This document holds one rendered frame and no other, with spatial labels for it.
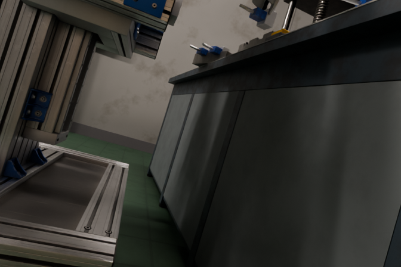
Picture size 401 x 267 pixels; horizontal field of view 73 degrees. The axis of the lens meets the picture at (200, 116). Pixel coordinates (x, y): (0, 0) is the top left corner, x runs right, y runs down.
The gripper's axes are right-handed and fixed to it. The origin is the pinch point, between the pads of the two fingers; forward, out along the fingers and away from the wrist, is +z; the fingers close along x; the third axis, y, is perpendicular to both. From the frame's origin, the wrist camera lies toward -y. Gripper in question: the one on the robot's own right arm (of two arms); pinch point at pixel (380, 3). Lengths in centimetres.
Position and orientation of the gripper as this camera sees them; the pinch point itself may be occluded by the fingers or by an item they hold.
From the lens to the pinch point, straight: 88.9
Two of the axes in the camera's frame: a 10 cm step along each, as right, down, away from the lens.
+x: 0.8, 0.0, -10.0
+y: -9.5, -3.0, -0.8
